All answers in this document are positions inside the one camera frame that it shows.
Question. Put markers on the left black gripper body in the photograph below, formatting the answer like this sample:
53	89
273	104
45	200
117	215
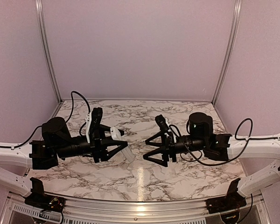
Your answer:
67	152

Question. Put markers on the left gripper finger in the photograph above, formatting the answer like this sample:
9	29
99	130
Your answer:
115	132
113	147

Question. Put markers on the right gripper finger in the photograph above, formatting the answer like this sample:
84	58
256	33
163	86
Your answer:
158	140
159	156

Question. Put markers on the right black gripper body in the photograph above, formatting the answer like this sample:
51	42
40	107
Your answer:
171	144

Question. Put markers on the white remote control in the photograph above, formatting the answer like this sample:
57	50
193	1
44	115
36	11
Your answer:
126	151

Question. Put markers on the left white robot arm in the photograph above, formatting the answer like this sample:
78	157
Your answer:
36	154

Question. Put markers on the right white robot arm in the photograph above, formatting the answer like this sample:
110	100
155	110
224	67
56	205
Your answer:
221	148

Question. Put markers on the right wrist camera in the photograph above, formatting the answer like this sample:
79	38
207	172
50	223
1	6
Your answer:
164	128

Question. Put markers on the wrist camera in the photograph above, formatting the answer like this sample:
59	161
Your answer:
93	120
164	128

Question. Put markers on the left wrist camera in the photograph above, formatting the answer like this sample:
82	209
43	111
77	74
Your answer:
93	120

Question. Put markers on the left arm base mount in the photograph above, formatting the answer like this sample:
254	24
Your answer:
38	198

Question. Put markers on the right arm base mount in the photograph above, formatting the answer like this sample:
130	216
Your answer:
232	200

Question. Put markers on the front aluminium rail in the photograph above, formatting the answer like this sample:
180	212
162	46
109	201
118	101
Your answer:
90	211

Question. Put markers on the left aluminium frame post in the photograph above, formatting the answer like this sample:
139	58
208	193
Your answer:
45	45

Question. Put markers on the aluminium frame post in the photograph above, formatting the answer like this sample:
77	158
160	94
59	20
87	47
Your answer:
45	45
229	50

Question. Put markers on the right aluminium frame post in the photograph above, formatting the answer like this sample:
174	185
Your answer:
229	50

